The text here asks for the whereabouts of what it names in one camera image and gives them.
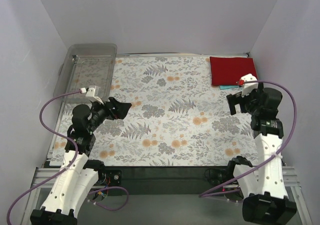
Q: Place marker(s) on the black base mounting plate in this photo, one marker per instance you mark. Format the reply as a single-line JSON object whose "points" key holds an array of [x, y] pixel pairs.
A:
{"points": [[164, 180]]}

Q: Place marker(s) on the clear plastic bin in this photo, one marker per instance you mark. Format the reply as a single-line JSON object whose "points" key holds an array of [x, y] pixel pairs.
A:
{"points": [[85, 65]]}

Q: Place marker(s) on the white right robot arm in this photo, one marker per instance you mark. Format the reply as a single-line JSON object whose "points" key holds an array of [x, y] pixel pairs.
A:
{"points": [[265, 198]]}

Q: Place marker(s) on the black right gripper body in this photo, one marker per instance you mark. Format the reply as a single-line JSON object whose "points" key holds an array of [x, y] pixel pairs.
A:
{"points": [[240, 103]]}

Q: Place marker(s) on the folded teal t shirt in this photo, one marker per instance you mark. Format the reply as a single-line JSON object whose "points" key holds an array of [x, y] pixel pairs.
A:
{"points": [[227, 87]]}

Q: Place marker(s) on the floral tablecloth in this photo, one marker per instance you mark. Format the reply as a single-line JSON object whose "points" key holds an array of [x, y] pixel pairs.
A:
{"points": [[177, 117]]}

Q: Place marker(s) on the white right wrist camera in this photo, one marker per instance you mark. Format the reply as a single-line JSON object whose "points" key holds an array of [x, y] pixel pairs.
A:
{"points": [[248, 83]]}

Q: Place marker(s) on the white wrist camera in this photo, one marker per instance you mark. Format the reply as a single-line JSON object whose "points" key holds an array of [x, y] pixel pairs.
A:
{"points": [[92, 94], [248, 83]]}

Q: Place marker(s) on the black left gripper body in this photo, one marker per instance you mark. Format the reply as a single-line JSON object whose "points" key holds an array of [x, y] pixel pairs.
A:
{"points": [[111, 109]]}

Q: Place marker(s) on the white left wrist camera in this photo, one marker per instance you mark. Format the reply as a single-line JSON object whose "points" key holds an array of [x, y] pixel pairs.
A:
{"points": [[92, 94]]}

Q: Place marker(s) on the red t shirt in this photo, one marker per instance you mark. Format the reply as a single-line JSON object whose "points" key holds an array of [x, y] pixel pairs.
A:
{"points": [[227, 71]]}

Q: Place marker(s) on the aluminium frame rail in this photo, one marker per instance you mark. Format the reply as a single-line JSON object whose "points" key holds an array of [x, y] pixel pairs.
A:
{"points": [[290, 177]]}

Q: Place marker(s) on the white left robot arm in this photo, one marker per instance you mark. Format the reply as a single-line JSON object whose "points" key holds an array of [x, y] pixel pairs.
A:
{"points": [[78, 174]]}

